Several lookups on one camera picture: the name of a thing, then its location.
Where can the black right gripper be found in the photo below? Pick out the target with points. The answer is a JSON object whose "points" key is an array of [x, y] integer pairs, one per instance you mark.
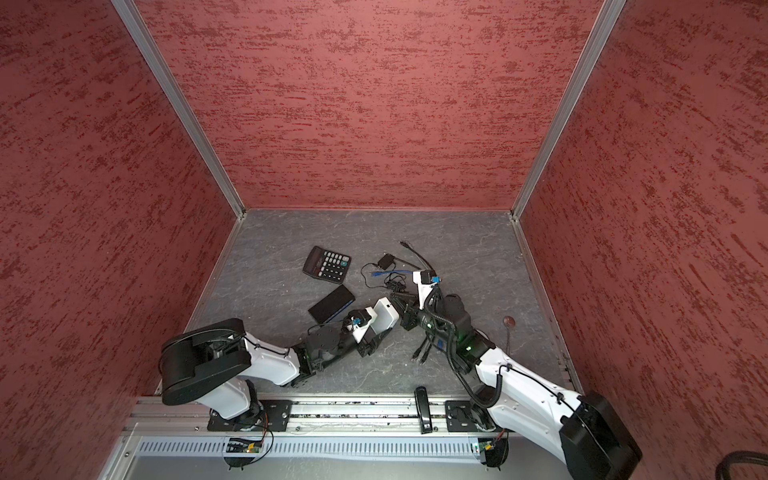
{"points": [[409, 318]]}

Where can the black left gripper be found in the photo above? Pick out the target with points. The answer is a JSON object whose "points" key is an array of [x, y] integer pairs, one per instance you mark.
{"points": [[365, 347]]}

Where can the white network switch box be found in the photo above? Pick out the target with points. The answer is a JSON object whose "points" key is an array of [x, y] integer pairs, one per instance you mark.
{"points": [[380, 318]]}

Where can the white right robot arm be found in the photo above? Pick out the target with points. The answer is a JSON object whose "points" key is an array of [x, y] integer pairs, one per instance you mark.
{"points": [[583, 431]]}

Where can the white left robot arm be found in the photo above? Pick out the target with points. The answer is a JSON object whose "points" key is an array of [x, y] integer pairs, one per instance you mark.
{"points": [[216, 365]]}

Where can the black smartphone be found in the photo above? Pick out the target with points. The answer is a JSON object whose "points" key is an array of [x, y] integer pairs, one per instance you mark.
{"points": [[331, 305]]}

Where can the black desk calculator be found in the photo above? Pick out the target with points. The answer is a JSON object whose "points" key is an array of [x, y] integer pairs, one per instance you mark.
{"points": [[326, 265]]}

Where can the black power adapter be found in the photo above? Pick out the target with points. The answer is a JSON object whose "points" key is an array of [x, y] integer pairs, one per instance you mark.
{"points": [[386, 263]]}

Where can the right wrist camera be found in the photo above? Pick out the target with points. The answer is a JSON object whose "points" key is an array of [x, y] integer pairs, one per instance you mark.
{"points": [[426, 281]]}

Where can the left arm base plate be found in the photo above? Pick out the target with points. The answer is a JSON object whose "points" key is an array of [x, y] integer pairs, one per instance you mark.
{"points": [[264, 415]]}

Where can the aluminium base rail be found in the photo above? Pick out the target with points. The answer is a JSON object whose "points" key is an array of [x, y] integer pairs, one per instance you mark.
{"points": [[292, 416]]}

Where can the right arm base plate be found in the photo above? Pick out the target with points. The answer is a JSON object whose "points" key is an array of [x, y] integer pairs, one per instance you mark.
{"points": [[466, 416]]}

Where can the white slotted cable duct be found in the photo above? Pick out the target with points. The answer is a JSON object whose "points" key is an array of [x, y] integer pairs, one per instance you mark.
{"points": [[452, 449]]}

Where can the aluminium right corner post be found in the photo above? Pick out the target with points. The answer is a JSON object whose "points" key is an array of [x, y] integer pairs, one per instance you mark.
{"points": [[601, 30]]}

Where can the aluminium corner post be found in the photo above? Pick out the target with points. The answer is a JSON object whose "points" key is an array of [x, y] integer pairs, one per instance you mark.
{"points": [[601, 30], [131, 18]]}

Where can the aluminium left corner post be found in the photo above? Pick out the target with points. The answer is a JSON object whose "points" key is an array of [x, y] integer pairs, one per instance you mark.
{"points": [[131, 18]]}

